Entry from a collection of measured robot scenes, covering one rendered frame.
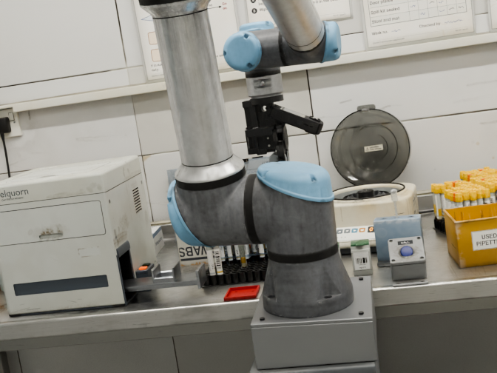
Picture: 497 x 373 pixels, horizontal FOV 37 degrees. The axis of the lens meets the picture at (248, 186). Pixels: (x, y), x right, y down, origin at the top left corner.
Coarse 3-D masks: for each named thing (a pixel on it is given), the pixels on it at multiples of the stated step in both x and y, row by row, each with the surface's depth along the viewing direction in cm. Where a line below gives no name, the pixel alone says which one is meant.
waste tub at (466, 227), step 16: (464, 208) 166; (480, 208) 166; (496, 208) 166; (448, 224) 163; (464, 224) 154; (480, 224) 154; (496, 224) 154; (448, 240) 166; (464, 240) 155; (480, 240) 155; (496, 240) 154; (464, 256) 155; (480, 256) 155; (496, 256) 155
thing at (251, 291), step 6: (234, 288) 163; (240, 288) 163; (246, 288) 163; (252, 288) 163; (258, 288) 161; (228, 294) 160; (234, 294) 161; (240, 294) 160; (246, 294) 160; (252, 294) 159; (228, 300) 157
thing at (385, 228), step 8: (392, 216) 168; (400, 216) 166; (408, 216) 165; (416, 216) 164; (376, 224) 165; (384, 224) 165; (392, 224) 164; (400, 224) 164; (408, 224) 163; (416, 224) 163; (376, 232) 166; (384, 232) 165; (392, 232) 164; (400, 232) 164; (408, 232) 163; (416, 232) 163; (376, 240) 166; (384, 240) 165; (376, 248) 166; (384, 248) 166; (424, 248) 166; (384, 256) 166; (384, 264) 165
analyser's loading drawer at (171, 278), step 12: (156, 264) 168; (204, 264) 168; (156, 276) 166; (168, 276) 168; (180, 276) 167; (192, 276) 165; (204, 276) 167; (132, 288) 164; (144, 288) 165; (156, 288) 164
